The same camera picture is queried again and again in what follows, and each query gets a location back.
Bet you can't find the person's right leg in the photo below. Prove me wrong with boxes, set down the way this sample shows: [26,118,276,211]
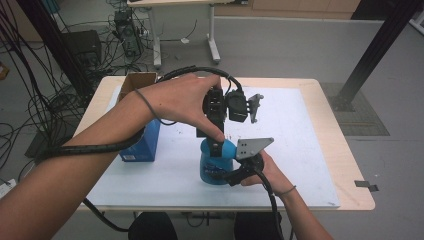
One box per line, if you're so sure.
[233,211,285,240]

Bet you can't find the dark floor mat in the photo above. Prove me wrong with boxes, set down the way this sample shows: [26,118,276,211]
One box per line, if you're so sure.
[24,114,83,160]

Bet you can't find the black metal frame post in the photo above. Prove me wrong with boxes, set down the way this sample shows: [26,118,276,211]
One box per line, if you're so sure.
[332,0,424,112]
[15,0,95,98]

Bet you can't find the black tape strip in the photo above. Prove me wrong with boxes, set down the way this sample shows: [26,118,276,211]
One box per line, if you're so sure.
[353,179,380,193]

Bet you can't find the person's left hand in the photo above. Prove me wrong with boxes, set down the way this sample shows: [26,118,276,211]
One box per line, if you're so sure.
[138,73,226,144]

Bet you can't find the blue bottle with white cap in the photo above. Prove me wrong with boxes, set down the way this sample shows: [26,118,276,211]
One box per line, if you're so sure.
[198,137,239,186]

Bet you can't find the white power strip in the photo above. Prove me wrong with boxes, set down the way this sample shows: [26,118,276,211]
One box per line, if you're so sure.
[0,178,18,200]

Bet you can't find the grey floor mat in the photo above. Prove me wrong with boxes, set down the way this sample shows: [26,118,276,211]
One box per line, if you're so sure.
[320,82,391,137]

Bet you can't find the black hair tie wrist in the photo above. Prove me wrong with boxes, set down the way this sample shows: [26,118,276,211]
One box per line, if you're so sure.
[134,88,178,127]
[275,184,297,198]

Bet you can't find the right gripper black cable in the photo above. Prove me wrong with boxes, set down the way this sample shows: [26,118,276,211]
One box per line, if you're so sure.
[254,169,285,240]

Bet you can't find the black hair tie right wrist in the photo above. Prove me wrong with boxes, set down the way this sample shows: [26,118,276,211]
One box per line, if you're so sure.
[275,184,297,198]

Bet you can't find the tangle of black floor cables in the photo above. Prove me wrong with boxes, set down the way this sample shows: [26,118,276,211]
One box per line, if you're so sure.
[0,0,101,188]

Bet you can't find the person's left leg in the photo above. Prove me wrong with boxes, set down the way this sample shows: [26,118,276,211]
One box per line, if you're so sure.
[127,211,180,240]

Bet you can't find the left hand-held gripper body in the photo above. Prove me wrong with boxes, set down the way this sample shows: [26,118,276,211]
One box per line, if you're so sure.
[201,87,265,134]

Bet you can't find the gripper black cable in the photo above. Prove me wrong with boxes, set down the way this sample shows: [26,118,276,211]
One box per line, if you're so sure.
[42,65,244,233]
[254,169,285,240]

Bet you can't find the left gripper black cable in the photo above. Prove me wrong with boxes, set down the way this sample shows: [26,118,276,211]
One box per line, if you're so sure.
[42,65,244,233]

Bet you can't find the black hair tie left wrist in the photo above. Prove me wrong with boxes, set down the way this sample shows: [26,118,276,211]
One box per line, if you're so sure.
[134,88,178,127]

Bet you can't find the person's leg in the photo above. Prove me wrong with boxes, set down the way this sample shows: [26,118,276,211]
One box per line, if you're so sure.
[233,211,285,240]
[127,211,180,240]

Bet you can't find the open cardboard box blue sides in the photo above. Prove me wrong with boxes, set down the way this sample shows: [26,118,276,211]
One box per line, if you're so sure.
[117,71,162,163]

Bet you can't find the white table mat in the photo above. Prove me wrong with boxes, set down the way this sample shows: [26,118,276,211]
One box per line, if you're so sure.
[86,85,341,209]

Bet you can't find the black box on floor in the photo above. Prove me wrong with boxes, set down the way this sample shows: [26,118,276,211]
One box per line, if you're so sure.
[61,29,103,68]

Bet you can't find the person's right hand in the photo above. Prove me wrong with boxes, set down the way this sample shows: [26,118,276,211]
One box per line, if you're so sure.
[240,150,295,199]

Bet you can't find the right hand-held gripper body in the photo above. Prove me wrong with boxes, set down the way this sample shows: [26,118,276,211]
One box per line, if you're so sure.
[235,136,275,175]

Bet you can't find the light wooden table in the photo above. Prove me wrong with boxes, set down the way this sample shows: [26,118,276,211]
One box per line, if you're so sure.
[73,75,376,213]

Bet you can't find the white desk with metal legs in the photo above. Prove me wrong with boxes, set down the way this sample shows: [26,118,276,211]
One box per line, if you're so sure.
[126,0,250,68]

